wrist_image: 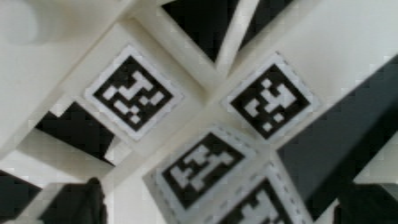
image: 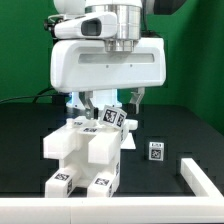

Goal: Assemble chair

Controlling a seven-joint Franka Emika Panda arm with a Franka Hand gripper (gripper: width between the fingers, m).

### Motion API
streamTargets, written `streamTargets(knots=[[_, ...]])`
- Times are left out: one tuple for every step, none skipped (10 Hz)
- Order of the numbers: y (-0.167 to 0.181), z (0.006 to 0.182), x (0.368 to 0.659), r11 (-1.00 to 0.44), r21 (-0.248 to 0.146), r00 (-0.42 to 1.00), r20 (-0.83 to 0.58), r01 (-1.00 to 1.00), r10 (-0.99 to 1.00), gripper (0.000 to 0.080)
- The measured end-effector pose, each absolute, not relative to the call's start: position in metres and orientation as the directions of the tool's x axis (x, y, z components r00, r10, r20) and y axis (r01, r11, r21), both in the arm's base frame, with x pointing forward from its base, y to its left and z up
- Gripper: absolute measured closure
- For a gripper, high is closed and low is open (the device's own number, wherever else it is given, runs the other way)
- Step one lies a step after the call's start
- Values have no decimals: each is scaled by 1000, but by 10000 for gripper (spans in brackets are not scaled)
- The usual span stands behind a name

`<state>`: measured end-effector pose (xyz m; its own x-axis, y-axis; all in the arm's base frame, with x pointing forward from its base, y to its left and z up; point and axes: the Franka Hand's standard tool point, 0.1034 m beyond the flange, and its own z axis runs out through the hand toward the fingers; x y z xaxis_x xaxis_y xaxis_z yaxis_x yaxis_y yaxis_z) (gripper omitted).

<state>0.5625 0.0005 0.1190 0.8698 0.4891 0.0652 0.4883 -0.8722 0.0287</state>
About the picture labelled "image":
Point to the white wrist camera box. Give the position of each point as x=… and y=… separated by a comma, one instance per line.
x=91, y=26

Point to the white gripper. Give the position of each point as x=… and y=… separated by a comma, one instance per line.
x=84, y=65

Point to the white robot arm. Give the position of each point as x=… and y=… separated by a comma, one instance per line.
x=131, y=24

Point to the white chair back frame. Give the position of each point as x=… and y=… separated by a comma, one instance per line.
x=82, y=121

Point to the white U-shaped fence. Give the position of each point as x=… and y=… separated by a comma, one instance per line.
x=205, y=206

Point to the white chair seat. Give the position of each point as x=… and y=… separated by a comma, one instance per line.
x=88, y=150

